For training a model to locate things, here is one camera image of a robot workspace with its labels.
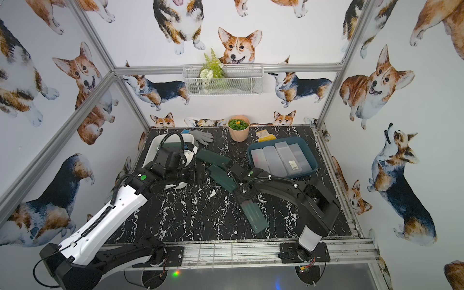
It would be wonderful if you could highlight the beige ribbed flower pot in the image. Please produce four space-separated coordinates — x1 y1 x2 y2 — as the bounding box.
228 116 250 143

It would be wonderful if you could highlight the teal storage box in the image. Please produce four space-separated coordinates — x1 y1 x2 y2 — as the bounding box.
247 137 319 179

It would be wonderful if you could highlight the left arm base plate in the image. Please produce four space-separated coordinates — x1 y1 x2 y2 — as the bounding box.
132 246 184 268

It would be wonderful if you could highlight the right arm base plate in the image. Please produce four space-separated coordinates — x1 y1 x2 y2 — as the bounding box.
278 242 331 263

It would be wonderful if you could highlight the yellow knit glove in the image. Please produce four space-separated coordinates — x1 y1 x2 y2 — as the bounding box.
256 129 277 143

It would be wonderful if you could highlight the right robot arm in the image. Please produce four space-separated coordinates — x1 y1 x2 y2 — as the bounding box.
226 165 340 252

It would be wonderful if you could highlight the grey rubber glove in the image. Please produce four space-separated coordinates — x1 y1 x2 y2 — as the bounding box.
181 129 214 146

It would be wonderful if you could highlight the green fern plant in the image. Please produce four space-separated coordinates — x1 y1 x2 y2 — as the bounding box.
199 49 225 94

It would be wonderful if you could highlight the aluminium front rail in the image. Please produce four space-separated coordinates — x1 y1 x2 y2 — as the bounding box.
165 239 379 270

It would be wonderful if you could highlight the clear case with red pen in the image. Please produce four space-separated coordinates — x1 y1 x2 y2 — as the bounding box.
251 148 270 173

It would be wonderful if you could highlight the white wire wall basket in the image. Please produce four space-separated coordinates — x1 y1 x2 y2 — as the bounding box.
182 64 264 96

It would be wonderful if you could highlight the green pencil case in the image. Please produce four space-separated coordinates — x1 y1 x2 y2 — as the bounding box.
160 143 185 152
208 165 238 193
195 149 231 169
240 200 269 234

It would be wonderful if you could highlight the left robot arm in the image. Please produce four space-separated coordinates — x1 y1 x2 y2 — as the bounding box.
40 168 195 290

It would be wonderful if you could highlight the white storage tray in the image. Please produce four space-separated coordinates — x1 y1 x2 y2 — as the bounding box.
143 134 195 190

